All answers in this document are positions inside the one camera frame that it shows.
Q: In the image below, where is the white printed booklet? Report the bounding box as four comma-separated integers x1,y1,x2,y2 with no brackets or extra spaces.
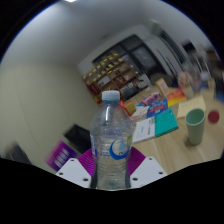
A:
132,117,157,144

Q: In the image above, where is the pale green cup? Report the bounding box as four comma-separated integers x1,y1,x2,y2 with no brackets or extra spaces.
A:
185,108,206,146

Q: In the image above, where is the orange book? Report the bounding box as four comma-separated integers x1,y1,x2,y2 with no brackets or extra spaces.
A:
165,88,188,108

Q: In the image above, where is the beige paper envelope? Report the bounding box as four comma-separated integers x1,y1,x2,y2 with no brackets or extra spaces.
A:
176,95,208,119

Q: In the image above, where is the yellow gift box, red ribbon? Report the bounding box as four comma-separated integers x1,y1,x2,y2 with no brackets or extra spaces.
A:
118,99,138,117

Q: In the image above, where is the pink patterned pouch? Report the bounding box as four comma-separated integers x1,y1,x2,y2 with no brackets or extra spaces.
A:
140,92,161,107

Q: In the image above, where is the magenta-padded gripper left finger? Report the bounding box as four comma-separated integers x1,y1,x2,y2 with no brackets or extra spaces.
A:
54,148,98,189

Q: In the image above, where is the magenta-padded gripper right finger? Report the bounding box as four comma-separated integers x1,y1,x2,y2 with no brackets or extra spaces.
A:
128,146,168,189

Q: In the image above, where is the teal book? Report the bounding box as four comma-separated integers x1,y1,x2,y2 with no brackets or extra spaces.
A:
153,108,180,138

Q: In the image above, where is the clear plastic water bottle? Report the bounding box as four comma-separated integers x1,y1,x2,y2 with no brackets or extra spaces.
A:
89,89,135,191

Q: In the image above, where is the black framed glass door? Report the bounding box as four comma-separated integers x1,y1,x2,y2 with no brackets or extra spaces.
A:
91,34,161,91

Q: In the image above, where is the upright tan carton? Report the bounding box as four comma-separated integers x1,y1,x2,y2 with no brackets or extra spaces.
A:
154,77,170,98

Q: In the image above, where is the blue book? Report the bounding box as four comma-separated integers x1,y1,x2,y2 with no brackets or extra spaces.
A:
146,97,169,119

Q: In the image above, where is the pink flower bouquet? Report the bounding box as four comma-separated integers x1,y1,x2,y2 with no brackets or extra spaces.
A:
177,71,196,100

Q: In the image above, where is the wooden shelf unit with trophies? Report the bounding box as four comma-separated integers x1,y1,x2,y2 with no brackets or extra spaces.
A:
82,51,141,104

